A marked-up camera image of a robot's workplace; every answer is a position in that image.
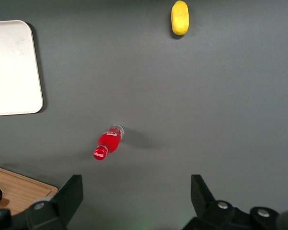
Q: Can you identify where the yellow lemon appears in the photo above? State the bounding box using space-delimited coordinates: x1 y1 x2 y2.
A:
171 0 190 36

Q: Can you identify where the wooden drawer cabinet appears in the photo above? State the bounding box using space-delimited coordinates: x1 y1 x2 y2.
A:
0 163 59 218

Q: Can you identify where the white rectangular plastic tray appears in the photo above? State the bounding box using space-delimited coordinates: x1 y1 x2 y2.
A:
0 20 44 117

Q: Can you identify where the red cola bottle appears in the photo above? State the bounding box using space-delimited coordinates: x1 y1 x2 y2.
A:
93 124 124 161

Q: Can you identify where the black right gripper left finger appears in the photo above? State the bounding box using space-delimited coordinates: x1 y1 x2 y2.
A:
25 174 84 230

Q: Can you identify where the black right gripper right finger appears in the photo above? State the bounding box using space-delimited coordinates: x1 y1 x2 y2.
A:
182 174 252 230

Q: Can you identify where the wooden drawer partly hidden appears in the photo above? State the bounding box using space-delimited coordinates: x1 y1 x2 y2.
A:
0 167 52 216

